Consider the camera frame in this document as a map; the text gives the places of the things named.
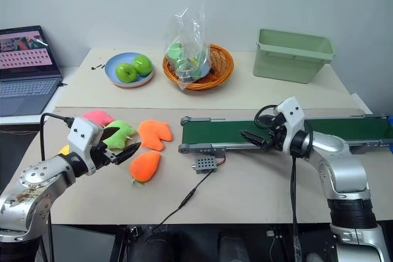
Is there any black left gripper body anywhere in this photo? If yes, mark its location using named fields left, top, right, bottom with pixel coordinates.
left=90, top=142, right=120, bottom=171

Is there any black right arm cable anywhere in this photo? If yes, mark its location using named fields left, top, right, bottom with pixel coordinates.
left=254, top=104, right=314, bottom=262

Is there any green conveyor belt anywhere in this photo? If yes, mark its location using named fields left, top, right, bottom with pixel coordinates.
left=178, top=114, right=393, bottom=156

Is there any orange plush toy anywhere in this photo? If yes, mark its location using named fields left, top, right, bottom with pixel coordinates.
left=138, top=119, right=174, bottom=153
left=128, top=150, right=161, bottom=187

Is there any light blue plate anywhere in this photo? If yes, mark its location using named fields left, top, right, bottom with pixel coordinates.
left=104, top=52, right=155, bottom=89

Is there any dark rounded shape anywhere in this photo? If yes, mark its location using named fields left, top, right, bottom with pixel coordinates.
left=126, top=230, right=185, bottom=262

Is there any grey laptop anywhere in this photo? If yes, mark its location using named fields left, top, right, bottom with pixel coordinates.
left=0, top=25, right=64, bottom=118

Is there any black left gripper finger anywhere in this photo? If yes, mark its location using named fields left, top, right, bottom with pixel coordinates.
left=114, top=142, right=142, bottom=165
left=103, top=126, right=122, bottom=144

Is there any beige board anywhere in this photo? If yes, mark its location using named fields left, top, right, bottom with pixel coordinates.
left=54, top=47, right=367, bottom=110

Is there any light green plastic bin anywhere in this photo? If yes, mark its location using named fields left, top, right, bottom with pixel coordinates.
left=252, top=28, right=335, bottom=85

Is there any green apple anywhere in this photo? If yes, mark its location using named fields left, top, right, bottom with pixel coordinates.
left=115, top=63, right=138, bottom=83
left=132, top=55, right=154, bottom=76

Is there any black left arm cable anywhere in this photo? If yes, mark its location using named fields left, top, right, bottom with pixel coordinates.
left=39, top=112, right=75, bottom=262

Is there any clear plastic bag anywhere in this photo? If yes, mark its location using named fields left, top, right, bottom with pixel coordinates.
left=163, top=5, right=213, bottom=91

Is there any grey perforated control box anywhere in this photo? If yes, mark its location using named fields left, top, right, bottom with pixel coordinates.
left=192, top=156, right=220, bottom=176

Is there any blue object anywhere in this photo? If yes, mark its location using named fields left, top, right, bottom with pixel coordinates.
left=387, top=115, right=393, bottom=154

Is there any black flat panel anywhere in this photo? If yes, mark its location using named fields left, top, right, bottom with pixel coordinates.
left=50, top=224, right=118, bottom=262

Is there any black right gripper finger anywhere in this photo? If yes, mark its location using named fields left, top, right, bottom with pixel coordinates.
left=240, top=129, right=268, bottom=144
left=245, top=136, right=267, bottom=150

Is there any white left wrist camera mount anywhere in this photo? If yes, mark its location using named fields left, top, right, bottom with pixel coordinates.
left=67, top=117, right=106, bottom=177

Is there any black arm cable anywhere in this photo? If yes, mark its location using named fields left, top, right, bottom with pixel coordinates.
left=39, top=112, right=75, bottom=262
left=254, top=104, right=314, bottom=262

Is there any red control box wire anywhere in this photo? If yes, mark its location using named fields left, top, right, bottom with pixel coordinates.
left=214, top=153, right=228, bottom=168

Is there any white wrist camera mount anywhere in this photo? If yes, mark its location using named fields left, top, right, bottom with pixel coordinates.
left=274, top=96, right=306, bottom=153
left=67, top=117, right=106, bottom=177

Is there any orange wicker basket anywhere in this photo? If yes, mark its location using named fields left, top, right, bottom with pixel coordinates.
left=161, top=44, right=235, bottom=91

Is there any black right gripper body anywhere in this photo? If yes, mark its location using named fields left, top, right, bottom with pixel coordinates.
left=266, top=114, right=288, bottom=152

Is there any pink plush toy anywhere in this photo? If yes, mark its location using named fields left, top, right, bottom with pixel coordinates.
left=82, top=110, right=115, bottom=128

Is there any black control box cable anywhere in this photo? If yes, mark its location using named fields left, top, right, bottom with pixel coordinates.
left=143, top=169, right=216, bottom=236

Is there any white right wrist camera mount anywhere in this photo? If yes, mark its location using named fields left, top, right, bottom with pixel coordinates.
left=274, top=96, right=306, bottom=153

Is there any lime green plush toy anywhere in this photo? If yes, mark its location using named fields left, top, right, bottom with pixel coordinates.
left=102, top=120, right=138, bottom=151

